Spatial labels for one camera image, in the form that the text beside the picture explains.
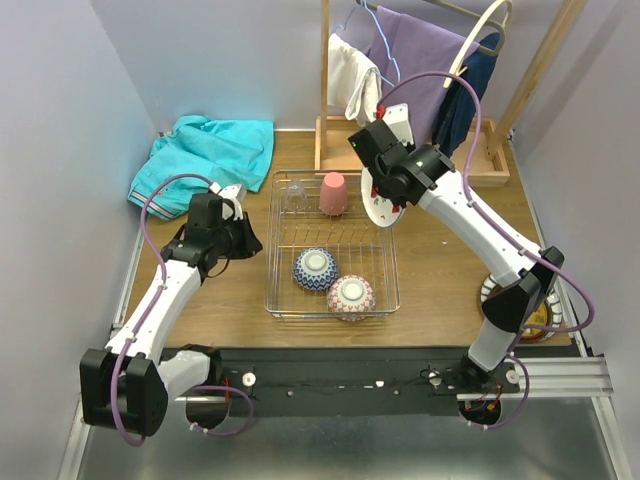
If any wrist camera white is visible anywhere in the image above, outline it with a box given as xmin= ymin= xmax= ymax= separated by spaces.
xmin=208 ymin=182 xmax=247 ymax=221
xmin=376 ymin=103 xmax=415 ymax=147

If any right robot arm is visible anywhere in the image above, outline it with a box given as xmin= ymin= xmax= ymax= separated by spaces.
xmin=348 ymin=119 xmax=564 ymax=392

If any clear drinking glass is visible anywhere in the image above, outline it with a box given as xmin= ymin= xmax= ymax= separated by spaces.
xmin=284 ymin=179 xmax=309 ymax=214

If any navy garment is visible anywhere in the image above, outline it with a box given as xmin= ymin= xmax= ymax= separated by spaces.
xmin=431 ymin=49 xmax=497 ymax=158

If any aluminium frame rail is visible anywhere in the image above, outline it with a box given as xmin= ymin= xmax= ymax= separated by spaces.
xmin=59 ymin=347 xmax=624 ymax=479

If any purple cloth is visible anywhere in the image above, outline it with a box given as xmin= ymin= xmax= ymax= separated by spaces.
xmin=366 ymin=4 xmax=481 ymax=146

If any red patterned bowl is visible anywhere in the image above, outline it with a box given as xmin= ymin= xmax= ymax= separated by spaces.
xmin=292 ymin=247 xmax=339 ymax=292

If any wire dish rack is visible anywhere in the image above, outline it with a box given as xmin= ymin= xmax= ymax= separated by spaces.
xmin=265 ymin=169 xmax=400 ymax=319

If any wooden clothes rack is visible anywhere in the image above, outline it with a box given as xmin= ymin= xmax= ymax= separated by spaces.
xmin=313 ymin=0 xmax=587 ymax=189

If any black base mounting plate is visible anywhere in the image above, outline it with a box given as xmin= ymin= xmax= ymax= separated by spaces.
xmin=205 ymin=347 xmax=520 ymax=418

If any pink plastic cup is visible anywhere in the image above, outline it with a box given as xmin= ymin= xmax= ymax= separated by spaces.
xmin=319 ymin=172 xmax=348 ymax=216

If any watermelon pattern plate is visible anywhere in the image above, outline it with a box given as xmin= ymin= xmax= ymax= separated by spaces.
xmin=360 ymin=167 xmax=404 ymax=228

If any turquoise shirt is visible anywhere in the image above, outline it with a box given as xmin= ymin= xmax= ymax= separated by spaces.
xmin=128 ymin=115 xmax=274 ymax=220

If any wooden hanger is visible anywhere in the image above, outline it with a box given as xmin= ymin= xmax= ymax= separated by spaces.
xmin=436 ymin=0 xmax=513 ymax=75

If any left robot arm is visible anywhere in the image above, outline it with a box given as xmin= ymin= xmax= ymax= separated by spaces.
xmin=79 ymin=184 xmax=262 ymax=443

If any white cloth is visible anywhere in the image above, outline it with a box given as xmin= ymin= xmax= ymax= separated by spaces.
xmin=327 ymin=34 xmax=382 ymax=126

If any light blue wire hanger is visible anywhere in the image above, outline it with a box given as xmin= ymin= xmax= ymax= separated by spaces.
xmin=331 ymin=1 xmax=401 ymax=87

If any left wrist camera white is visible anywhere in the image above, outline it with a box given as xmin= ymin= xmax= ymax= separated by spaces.
xmin=208 ymin=182 xmax=247 ymax=221

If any blue patterned bowl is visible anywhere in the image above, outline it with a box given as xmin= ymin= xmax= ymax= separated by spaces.
xmin=327 ymin=275 xmax=376 ymax=322

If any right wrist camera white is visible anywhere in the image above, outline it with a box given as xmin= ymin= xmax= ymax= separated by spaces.
xmin=376 ymin=103 xmax=415 ymax=147

